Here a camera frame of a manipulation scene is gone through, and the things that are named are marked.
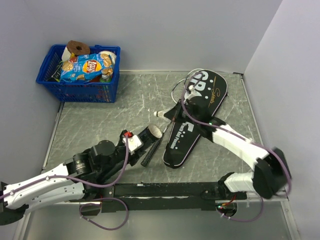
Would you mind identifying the blue Lays chip bag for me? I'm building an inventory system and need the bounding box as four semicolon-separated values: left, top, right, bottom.
60;51;117;83

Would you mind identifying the aluminium frame rail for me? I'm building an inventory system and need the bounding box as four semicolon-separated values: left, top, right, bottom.
246;189;289;202

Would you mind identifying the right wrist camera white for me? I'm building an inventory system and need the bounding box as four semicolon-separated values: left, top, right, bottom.
185;85;202;100

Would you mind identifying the badminton racket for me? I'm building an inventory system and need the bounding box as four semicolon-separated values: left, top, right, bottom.
140;68;202;167

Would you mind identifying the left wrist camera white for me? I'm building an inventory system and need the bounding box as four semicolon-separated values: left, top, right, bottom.
122;131;143;154

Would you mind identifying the purple cable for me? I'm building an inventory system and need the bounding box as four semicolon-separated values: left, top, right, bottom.
0;136;131;201
181;71;293;196

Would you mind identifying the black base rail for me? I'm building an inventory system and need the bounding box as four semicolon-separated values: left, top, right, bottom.
68;182;248;213

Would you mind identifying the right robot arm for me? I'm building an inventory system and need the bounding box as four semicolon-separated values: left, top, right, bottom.
163;101;292;199

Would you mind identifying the blue plastic basket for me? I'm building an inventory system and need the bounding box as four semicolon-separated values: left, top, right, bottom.
35;44;121;103

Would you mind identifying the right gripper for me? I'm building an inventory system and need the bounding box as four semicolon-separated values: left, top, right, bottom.
164;99;201;127

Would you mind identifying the white shuttlecock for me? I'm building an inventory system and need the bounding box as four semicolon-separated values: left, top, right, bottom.
153;110;166;118

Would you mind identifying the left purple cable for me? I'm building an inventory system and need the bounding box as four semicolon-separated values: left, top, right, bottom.
0;136;131;201

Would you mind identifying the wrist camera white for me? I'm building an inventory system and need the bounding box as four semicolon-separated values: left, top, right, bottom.
122;131;143;154
185;85;202;100

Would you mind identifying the brown chocolate donut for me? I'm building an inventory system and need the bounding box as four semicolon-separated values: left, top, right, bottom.
66;40;91;56

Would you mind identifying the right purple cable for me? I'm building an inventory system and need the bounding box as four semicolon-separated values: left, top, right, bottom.
181;71;293;196

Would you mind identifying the black shuttlecock tube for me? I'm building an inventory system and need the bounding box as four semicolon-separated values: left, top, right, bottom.
138;123;163;146

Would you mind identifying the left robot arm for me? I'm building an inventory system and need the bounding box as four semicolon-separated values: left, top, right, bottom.
0;128;162;226

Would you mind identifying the black racket cover bag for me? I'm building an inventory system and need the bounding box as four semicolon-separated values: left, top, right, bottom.
162;69;228;169

